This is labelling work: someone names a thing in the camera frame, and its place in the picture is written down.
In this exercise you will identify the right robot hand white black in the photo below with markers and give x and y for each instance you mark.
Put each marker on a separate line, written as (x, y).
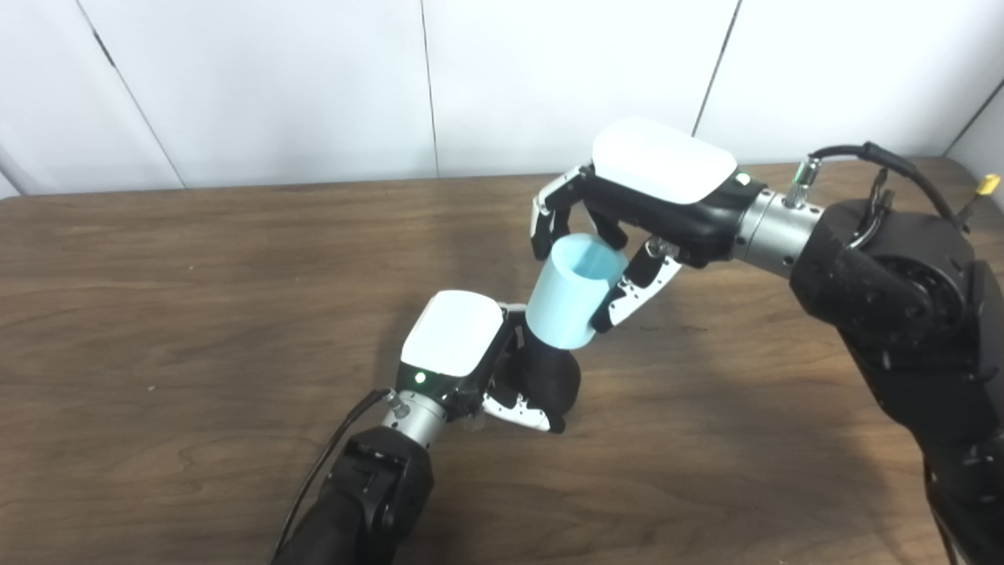
(667, 176)

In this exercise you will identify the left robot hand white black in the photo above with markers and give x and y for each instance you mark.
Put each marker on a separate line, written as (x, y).
(455, 337)

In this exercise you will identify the light blue cylinder cup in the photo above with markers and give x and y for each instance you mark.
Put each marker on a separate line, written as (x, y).
(565, 298)

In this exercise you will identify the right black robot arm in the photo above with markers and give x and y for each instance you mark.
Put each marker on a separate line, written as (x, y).
(902, 314)

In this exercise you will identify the black flared nozzle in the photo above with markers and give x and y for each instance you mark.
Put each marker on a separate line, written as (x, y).
(549, 377)

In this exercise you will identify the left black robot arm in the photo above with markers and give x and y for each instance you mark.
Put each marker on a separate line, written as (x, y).
(369, 494)

